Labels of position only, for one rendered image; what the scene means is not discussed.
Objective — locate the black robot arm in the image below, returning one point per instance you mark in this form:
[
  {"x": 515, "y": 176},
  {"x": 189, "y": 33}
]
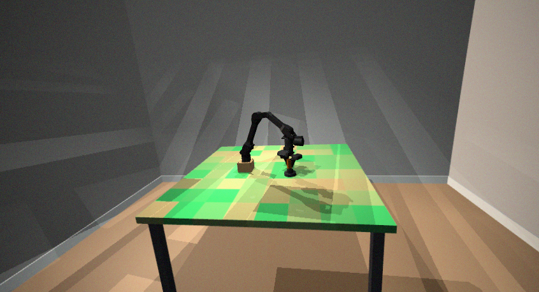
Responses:
[{"x": 289, "y": 136}]

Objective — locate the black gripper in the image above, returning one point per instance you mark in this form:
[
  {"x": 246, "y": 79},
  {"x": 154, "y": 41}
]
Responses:
[{"x": 294, "y": 156}]

